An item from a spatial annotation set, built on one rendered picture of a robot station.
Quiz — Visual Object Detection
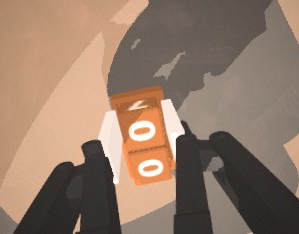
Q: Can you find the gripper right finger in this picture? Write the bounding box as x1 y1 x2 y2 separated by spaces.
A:
161 99 299 234

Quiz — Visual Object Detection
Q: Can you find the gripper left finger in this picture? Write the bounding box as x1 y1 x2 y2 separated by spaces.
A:
13 110 123 234

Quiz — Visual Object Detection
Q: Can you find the orange cube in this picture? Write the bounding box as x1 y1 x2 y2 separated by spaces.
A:
118 97 166 152
128 143 172 186

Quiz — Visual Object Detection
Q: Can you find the orange rectangular tray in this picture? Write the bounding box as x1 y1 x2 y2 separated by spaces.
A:
110 85 175 178

